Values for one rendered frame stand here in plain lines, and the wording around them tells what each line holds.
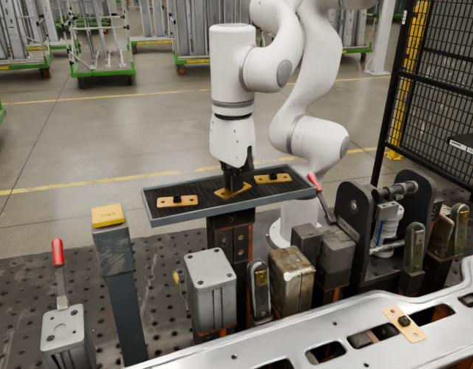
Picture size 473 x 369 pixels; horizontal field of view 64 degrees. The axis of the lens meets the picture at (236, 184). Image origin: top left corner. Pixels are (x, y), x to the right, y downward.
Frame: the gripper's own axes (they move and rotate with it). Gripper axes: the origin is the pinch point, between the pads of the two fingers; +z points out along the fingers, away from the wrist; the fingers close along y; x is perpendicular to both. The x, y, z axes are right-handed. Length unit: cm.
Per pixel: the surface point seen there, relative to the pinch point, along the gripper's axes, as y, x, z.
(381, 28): -315, 623, 40
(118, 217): -7.1, -24.1, 2.6
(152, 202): -7.4, -16.1, 2.6
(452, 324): 45, 16, 19
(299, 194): 10.7, 10.1, 2.8
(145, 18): -820, 438, 47
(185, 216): 1.6, -14.0, 2.5
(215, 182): -5.4, -0.7, 2.6
